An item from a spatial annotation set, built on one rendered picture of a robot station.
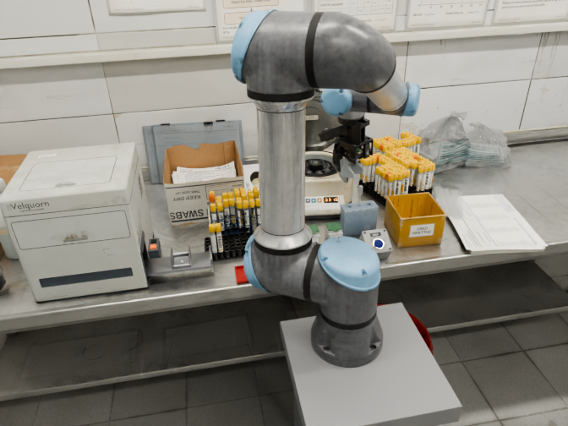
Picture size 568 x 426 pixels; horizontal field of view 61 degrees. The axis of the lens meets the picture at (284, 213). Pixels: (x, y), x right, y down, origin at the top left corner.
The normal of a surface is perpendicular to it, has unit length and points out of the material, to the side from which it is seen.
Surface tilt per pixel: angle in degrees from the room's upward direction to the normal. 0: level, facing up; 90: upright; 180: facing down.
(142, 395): 0
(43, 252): 90
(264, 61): 86
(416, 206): 90
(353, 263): 7
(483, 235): 1
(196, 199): 90
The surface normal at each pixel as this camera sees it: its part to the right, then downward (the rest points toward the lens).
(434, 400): -0.04, -0.86
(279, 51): -0.37, 0.34
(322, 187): 0.03, 0.52
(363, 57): 0.47, 0.38
